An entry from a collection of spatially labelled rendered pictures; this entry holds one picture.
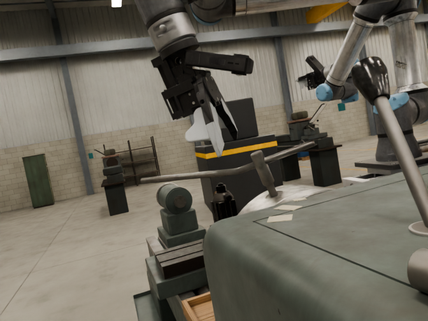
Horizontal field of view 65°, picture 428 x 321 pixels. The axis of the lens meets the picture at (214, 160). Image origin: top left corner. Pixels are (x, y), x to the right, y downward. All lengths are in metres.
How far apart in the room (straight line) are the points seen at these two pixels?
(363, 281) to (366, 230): 0.09
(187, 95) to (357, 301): 0.45
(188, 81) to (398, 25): 1.06
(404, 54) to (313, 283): 1.30
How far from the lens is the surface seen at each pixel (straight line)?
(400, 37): 1.49
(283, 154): 0.59
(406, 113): 1.36
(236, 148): 5.46
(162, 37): 0.59
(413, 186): 0.31
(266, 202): 0.60
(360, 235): 0.30
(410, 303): 0.21
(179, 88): 0.58
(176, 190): 1.66
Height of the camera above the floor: 1.35
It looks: 4 degrees down
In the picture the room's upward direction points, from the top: 10 degrees counter-clockwise
